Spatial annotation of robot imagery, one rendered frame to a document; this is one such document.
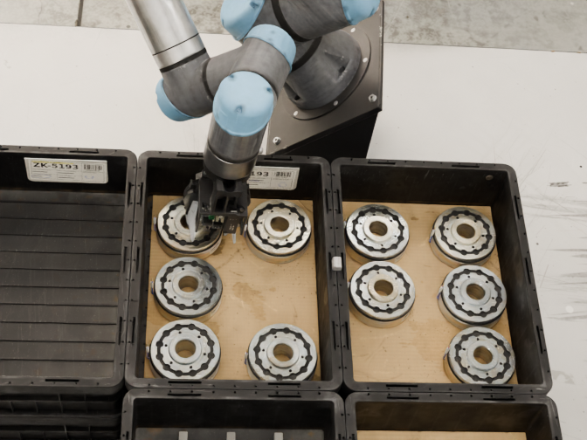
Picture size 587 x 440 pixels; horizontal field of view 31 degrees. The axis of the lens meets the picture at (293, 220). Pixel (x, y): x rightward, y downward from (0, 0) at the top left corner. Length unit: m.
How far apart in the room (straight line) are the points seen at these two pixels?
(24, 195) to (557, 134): 1.01
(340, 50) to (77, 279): 0.57
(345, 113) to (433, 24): 1.49
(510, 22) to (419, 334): 1.79
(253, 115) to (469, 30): 1.92
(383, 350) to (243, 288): 0.24
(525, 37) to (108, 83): 1.57
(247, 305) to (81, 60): 0.68
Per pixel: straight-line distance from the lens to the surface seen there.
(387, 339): 1.65
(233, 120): 1.40
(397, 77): 2.13
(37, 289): 1.67
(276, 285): 1.67
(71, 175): 1.72
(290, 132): 1.84
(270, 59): 1.47
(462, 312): 1.67
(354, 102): 1.77
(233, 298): 1.66
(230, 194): 1.50
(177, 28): 1.55
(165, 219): 1.69
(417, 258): 1.73
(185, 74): 1.55
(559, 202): 2.04
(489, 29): 3.28
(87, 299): 1.66
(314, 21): 1.67
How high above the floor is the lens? 2.28
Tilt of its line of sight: 56 degrees down
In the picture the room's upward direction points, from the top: 11 degrees clockwise
